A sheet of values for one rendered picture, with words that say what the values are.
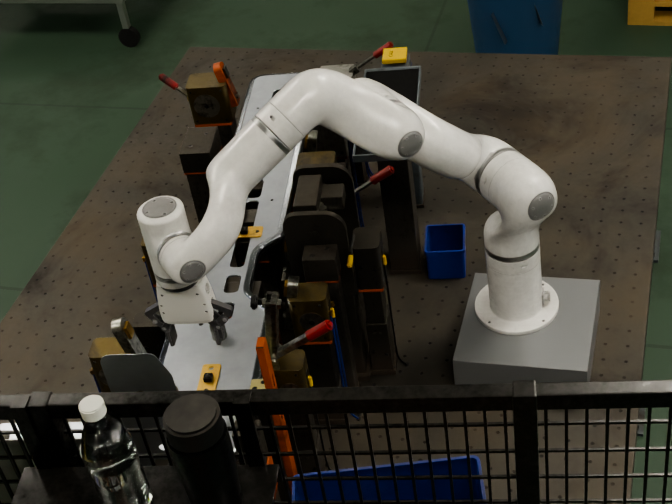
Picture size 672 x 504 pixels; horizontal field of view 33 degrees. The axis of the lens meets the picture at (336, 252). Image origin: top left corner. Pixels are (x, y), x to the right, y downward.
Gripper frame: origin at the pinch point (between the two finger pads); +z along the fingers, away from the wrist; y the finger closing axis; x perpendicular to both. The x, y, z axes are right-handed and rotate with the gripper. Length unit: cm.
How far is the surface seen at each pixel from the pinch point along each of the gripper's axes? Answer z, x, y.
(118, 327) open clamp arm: 0.8, -4.2, 16.9
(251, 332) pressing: 12.0, -13.5, -6.7
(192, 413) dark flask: -49, 64, -22
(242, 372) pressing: 12.0, -2.0, -6.6
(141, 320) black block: 13.0, -19.2, 18.6
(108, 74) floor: 112, -295, 123
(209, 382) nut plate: 11.7, 0.8, -0.4
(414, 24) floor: 112, -322, -19
